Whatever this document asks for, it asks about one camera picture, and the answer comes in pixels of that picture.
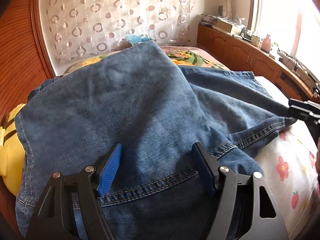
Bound blue denim jeans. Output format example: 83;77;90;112
15;41;295;239

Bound white floral bed sheet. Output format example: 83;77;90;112
253;76;320;239

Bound wooden side cabinet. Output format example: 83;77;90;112
196;25;319;103

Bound yellow plush toy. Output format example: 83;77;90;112
0;103;25;196

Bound wooden wardrobe door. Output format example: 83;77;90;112
1;0;55;116

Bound cardboard box with blue cloth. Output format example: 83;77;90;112
126;35;151;46

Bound circle patterned curtain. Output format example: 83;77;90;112
40;0;195;64

